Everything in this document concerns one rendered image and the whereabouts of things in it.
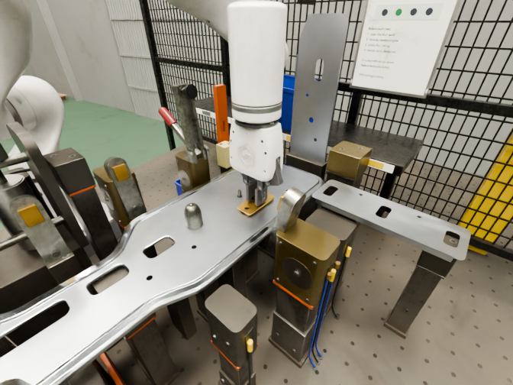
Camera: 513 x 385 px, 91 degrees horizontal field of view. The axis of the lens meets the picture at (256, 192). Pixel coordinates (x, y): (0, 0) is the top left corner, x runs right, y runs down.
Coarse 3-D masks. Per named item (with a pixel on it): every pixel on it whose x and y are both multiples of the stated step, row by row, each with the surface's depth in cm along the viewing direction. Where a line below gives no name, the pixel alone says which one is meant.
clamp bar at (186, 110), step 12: (180, 84) 54; (180, 96) 53; (192, 96) 52; (180, 108) 54; (192, 108) 56; (180, 120) 56; (192, 120) 58; (192, 132) 58; (192, 144) 58; (204, 156) 61
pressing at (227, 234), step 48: (192, 192) 57; (144, 240) 45; (192, 240) 45; (240, 240) 45; (144, 288) 37; (192, 288) 37; (0, 336) 32; (48, 336) 31; (96, 336) 31; (48, 384) 27
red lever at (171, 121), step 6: (162, 108) 62; (162, 114) 62; (168, 114) 62; (168, 120) 61; (174, 120) 62; (174, 126) 61; (180, 132) 61; (180, 138) 61; (198, 150) 60; (198, 156) 61
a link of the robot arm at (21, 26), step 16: (0, 0) 41; (16, 0) 44; (0, 16) 43; (16, 16) 45; (0, 32) 45; (16, 32) 47; (32, 32) 50; (0, 48) 47; (16, 48) 48; (0, 64) 49; (16, 64) 50; (0, 80) 50; (16, 80) 53; (0, 96) 52; (0, 112) 54; (16, 112) 58; (0, 128) 56
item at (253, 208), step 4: (268, 196) 55; (272, 196) 55; (252, 200) 53; (268, 200) 54; (240, 204) 53; (244, 204) 53; (248, 204) 53; (252, 204) 53; (260, 204) 53; (264, 204) 53; (240, 208) 52; (244, 208) 52; (252, 208) 52; (256, 208) 52; (244, 212) 51; (248, 212) 50; (252, 212) 50
